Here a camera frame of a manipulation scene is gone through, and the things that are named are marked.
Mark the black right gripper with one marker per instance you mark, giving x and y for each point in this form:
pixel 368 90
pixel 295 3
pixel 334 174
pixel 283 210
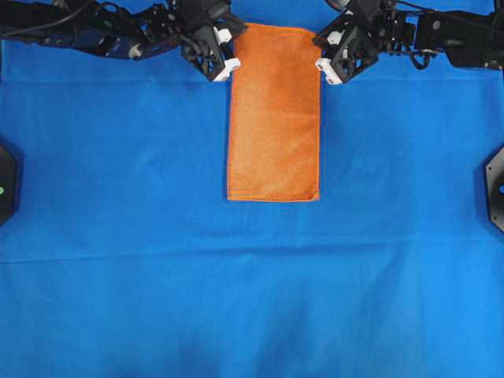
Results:
pixel 347 43

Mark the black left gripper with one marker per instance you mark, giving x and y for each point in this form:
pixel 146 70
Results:
pixel 208 30

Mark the orange towel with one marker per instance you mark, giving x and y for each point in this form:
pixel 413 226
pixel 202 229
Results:
pixel 275 117

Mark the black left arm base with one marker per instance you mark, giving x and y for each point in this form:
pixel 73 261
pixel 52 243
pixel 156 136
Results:
pixel 12 170

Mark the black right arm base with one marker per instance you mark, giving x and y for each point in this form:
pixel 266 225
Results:
pixel 493 178

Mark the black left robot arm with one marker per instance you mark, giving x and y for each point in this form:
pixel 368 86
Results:
pixel 100 28

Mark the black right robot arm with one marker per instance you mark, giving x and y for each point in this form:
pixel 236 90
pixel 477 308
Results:
pixel 469 40

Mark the blue table cloth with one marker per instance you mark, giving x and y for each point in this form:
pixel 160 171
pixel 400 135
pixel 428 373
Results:
pixel 125 258

